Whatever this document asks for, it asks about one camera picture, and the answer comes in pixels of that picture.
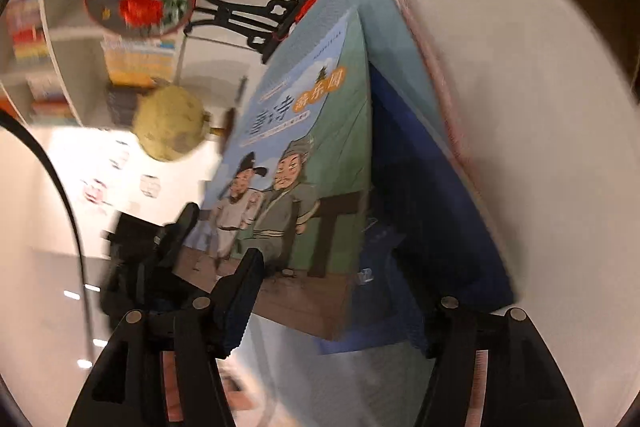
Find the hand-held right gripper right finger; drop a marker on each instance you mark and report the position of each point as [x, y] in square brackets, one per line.
[447, 332]

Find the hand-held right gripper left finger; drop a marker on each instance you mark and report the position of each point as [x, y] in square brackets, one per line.
[242, 302]

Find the bright blue thin book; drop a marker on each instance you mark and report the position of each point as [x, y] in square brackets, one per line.
[425, 217]

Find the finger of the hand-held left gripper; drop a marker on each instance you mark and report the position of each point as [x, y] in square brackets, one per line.
[182, 232]

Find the wall sticker decals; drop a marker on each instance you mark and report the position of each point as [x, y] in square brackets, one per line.
[150, 187]

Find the beige globe on wooden base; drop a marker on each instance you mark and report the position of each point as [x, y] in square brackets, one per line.
[167, 124]

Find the light blue cartoon book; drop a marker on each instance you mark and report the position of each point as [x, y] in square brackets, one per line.
[300, 132]

